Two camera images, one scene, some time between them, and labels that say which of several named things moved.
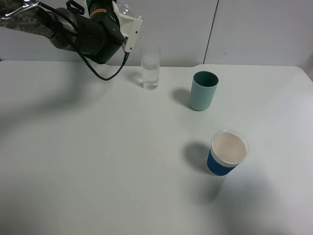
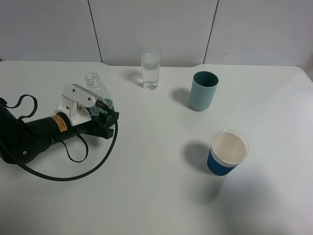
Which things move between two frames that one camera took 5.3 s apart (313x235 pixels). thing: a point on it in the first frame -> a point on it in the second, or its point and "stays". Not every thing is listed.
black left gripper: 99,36 -> 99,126
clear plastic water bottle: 127,7 -> 94,88
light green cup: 204,86 stays
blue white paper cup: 228,149 stays
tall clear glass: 150,57 stays
